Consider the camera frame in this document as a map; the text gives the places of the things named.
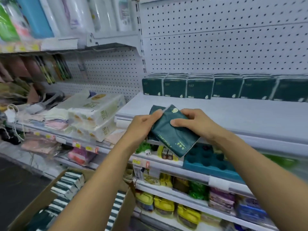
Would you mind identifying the row of green tissue packets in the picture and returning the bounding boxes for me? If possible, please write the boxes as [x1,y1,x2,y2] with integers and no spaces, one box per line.
[142,73,308,103]

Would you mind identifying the person's left forearm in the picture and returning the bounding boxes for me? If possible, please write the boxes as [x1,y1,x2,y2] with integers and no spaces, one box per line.
[49,132,145,231]

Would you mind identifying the dark green tissue pack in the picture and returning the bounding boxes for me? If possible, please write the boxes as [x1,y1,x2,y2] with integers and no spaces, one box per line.
[149,104,169,117]
[147,104,201,158]

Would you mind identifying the row of yellow bagged goods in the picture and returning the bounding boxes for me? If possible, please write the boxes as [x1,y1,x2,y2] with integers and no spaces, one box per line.
[134,189,202,231]

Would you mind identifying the person's right hand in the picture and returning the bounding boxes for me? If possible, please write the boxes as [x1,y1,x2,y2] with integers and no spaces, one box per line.
[170,108,218,142]

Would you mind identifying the stack of green-white boxed packets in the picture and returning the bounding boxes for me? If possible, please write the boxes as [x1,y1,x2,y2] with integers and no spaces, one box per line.
[25,171,127,231]

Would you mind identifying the white tissue bundle yellow label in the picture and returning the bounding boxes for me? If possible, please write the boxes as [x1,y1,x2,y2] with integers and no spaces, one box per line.
[72,116,121,143]
[56,90,127,126]

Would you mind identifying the small brown boxes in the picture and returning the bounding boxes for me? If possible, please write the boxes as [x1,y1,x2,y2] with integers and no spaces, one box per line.
[161,146,175,161]

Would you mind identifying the shelf board with price rail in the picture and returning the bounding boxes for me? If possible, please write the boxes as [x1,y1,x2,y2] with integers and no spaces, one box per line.
[6,121,116,155]

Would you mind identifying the white shelf with label strip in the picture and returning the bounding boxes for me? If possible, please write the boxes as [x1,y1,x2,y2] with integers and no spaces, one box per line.
[131,154,256,198]

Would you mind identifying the teal moulded tray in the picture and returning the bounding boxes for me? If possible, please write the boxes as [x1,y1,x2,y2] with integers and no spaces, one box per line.
[182,143,246,185]

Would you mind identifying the row of brown hanging packets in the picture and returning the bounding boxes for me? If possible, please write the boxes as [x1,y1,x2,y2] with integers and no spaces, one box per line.
[0,55,46,105]

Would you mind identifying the bright green plastic item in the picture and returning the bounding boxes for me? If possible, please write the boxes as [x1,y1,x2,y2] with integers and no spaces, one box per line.
[262,153,299,171]

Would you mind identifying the pink wrapped packet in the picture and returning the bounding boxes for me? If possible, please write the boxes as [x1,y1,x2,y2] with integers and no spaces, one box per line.
[67,147,97,167]

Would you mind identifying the pile of folded pastel cloths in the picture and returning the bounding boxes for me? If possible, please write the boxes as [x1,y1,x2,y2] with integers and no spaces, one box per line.
[23,106,74,133]

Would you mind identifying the blue wrapped package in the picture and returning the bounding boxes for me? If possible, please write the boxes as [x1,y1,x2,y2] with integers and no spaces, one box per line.
[15,0,55,39]

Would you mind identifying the brown cardboard box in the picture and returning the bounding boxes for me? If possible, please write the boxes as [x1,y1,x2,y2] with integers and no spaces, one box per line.
[7,167,137,231]

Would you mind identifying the person's right forearm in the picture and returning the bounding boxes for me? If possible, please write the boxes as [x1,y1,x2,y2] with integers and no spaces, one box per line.
[205,126,308,231]

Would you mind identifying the green wrapped package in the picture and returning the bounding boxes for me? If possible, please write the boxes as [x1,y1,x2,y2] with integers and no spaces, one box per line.
[0,2,21,43]

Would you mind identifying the white pegboard back panel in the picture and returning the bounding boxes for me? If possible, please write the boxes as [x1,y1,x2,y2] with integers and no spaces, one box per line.
[48,45,146,100]
[139,0,308,77]

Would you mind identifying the row of white wrapped rolls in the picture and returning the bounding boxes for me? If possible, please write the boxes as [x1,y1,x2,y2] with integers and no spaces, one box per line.
[38,0,136,37]

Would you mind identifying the pale pink flat packet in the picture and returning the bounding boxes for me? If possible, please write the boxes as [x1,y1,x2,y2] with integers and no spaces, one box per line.
[20,137,63,155]

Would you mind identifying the row of hanging carded pens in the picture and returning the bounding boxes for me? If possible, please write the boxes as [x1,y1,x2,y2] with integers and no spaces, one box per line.
[33,54,73,85]

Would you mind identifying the stack of purple packets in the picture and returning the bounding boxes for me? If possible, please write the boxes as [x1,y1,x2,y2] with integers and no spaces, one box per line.
[208,187,237,215]

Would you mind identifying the white slotted shelf upright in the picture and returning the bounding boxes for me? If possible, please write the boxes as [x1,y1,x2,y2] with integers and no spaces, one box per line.
[134,0,148,75]

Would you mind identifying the white metal shelf board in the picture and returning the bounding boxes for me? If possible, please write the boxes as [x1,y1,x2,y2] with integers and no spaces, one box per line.
[115,91,308,153]

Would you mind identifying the blue wrapped packets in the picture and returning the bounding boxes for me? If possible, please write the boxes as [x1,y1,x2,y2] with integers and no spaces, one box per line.
[235,197,269,225]

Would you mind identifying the green bagged goods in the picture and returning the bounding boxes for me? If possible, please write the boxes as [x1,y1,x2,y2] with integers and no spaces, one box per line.
[188,181,209,202]

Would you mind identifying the person's left hand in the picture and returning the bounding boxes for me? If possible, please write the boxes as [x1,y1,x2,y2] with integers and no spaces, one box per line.
[124,110,164,147]

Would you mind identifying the white shelf board with bracket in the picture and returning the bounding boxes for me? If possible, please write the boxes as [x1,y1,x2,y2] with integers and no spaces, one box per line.
[0,31,143,55]

